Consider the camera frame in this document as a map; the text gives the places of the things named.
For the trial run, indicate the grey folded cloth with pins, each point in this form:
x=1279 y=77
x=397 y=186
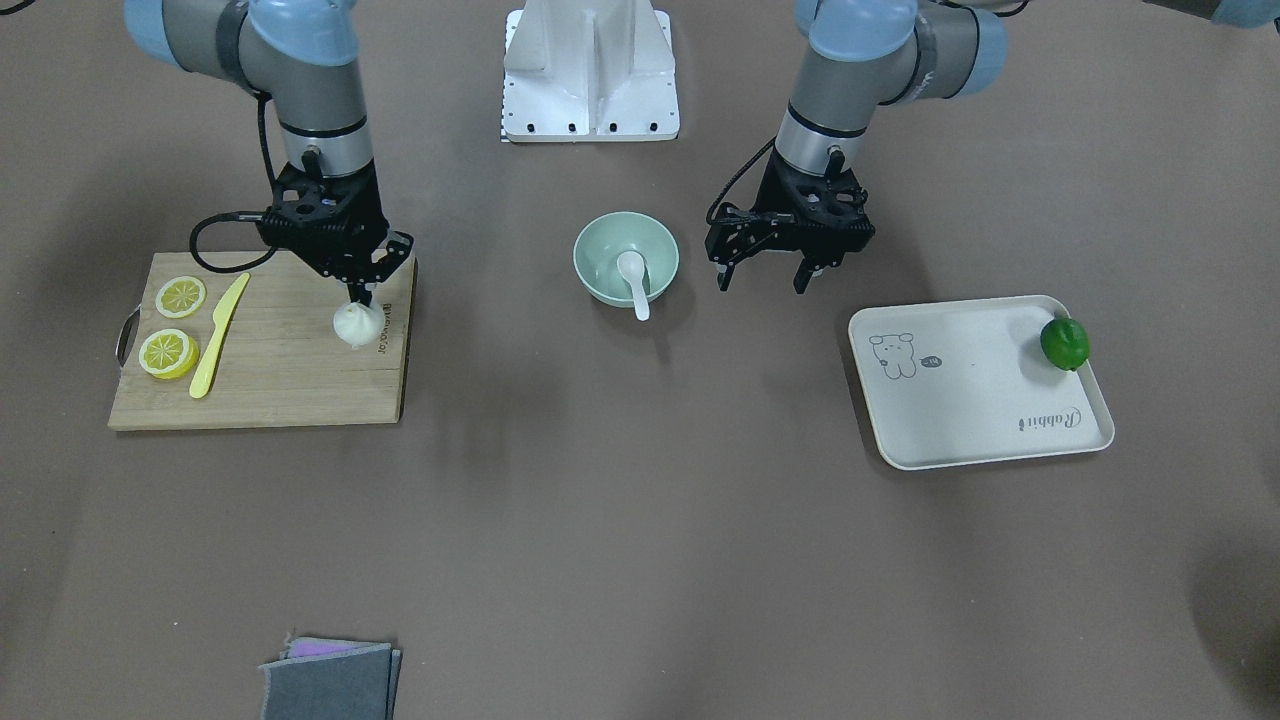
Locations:
x=322 y=678

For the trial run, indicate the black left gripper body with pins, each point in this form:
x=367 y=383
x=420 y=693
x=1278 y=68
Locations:
x=729 y=243

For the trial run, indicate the bamboo cutting board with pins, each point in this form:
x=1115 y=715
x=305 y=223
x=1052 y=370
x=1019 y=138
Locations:
x=281 y=364

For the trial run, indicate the cream rabbit tray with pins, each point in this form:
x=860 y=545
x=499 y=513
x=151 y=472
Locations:
x=958 y=382

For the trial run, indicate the white ceramic spoon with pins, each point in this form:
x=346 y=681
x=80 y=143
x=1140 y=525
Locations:
x=632 y=267

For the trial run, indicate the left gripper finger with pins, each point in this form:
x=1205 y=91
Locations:
x=724 y=275
x=805 y=272

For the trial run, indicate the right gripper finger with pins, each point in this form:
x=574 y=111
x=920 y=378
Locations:
x=361 y=293

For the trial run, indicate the yellow plastic knife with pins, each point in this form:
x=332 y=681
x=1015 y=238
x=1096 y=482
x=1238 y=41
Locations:
x=222 y=315

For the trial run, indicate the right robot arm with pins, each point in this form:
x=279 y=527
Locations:
x=301 y=55

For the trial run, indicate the mint green bowl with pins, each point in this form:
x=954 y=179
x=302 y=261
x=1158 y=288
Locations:
x=601 y=242

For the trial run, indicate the thin lemon slice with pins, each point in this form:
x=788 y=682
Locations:
x=180 y=297

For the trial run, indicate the green lime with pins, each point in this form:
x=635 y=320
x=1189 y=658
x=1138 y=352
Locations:
x=1065 y=343

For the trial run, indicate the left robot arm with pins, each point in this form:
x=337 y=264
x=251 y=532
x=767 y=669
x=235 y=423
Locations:
x=861 y=56

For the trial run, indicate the white steamed bun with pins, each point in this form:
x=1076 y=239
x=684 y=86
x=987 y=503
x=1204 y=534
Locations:
x=358 y=325

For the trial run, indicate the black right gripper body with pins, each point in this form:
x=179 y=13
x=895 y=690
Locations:
x=372 y=212

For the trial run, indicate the thick lemon half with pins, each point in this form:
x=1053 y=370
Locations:
x=168 y=354

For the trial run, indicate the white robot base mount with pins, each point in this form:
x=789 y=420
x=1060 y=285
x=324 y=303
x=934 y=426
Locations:
x=589 y=71

